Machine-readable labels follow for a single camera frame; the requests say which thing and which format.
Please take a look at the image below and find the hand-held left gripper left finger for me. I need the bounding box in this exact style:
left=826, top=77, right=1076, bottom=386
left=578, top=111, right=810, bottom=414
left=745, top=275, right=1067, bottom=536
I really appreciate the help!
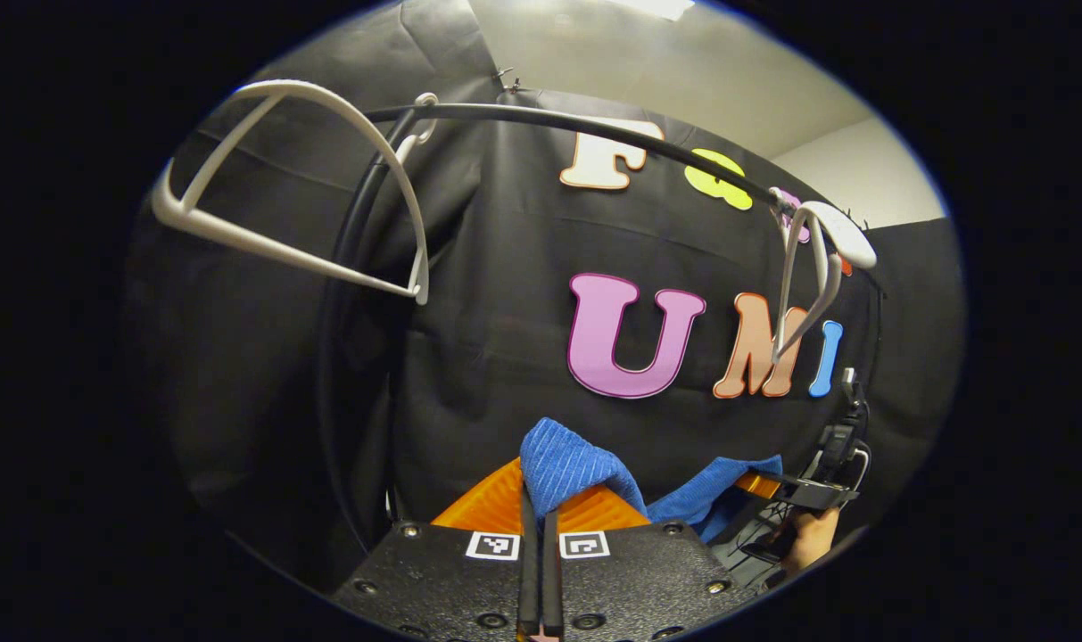
left=331, top=457, right=540, bottom=642

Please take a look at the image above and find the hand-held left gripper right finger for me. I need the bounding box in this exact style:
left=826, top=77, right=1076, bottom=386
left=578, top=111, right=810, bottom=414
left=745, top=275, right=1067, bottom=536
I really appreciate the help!
left=541, top=483, right=760, bottom=642

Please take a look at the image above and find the blue corduroy shirt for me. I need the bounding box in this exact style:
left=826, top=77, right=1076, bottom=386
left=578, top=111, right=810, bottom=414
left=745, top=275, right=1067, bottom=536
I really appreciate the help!
left=518, top=416, right=784, bottom=545

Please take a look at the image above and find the white plastic clothes hanger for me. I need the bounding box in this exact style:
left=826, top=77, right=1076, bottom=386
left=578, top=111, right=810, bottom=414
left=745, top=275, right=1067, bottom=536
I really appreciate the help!
left=151, top=78, right=440, bottom=307
left=766, top=200, right=879, bottom=366

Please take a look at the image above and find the black clothes rack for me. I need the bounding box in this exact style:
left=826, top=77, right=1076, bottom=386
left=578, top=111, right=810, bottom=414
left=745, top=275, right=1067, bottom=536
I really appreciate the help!
left=318, top=101, right=885, bottom=558

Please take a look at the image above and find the black backdrop cloth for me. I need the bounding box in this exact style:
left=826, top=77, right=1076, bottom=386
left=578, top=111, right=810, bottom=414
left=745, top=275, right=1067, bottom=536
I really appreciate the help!
left=121, top=0, right=965, bottom=589

